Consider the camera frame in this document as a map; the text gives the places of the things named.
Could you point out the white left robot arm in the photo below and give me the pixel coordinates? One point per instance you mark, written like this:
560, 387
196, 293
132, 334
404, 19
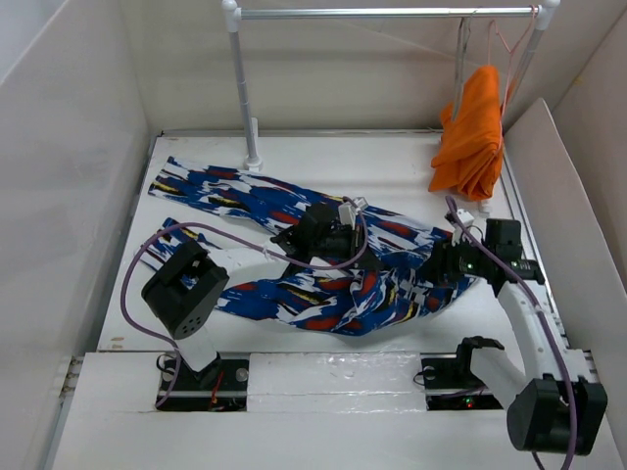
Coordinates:
186, 289

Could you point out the orange cloth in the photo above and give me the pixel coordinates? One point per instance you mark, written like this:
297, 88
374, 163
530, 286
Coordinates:
471, 154

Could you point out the grey clothes hanger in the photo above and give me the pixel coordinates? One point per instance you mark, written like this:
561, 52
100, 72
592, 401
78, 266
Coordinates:
462, 42

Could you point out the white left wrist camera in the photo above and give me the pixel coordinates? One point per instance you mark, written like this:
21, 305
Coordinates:
348, 211

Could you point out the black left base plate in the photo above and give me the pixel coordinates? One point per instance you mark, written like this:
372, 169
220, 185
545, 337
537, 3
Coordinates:
227, 390

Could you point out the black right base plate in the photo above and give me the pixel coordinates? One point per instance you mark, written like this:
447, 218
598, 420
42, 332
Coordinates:
447, 388

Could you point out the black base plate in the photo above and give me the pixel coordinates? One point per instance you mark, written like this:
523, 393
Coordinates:
227, 390
447, 388

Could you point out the white clothes rack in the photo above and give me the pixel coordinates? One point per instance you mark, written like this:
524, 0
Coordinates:
234, 15

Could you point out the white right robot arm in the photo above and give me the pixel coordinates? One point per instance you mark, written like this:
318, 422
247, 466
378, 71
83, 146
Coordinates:
552, 402

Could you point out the pink wire hanger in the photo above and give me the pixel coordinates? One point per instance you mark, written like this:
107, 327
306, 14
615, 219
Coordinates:
511, 50

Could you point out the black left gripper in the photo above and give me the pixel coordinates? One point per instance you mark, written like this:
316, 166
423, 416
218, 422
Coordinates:
355, 242

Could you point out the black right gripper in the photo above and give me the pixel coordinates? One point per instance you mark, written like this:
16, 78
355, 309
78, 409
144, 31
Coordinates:
442, 259

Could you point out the blue patterned trousers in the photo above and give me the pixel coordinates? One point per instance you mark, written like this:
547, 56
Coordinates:
345, 279

